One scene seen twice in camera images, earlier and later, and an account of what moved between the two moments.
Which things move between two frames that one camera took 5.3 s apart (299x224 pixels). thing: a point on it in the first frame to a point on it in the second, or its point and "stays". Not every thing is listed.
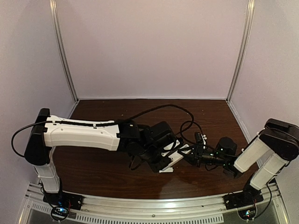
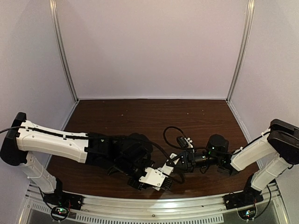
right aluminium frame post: x=249 y=22 stays
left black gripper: x=161 y=162 to x=134 y=182
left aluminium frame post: x=60 y=47 stays
